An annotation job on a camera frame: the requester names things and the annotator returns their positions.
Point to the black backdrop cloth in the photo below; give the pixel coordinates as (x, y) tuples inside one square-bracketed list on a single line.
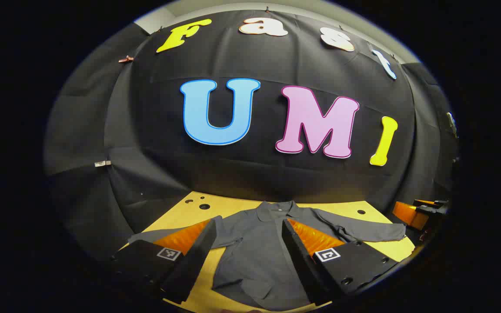
[(242, 174)]

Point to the silver cloth clip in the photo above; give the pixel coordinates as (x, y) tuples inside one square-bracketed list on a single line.
[(451, 124), (102, 163)]

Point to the grey long-sleeved shirt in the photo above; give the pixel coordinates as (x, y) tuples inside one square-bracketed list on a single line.
[(259, 243)]

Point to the brown cloth clip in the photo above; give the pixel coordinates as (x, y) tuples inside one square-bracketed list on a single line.
[(125, 59)]

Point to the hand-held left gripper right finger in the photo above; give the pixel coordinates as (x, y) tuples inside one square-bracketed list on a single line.
[(299, 256)]

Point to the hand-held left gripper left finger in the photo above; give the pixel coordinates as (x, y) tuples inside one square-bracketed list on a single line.
[(194, 256)]

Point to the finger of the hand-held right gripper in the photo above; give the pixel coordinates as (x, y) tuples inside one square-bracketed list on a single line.
[(409, 214)]

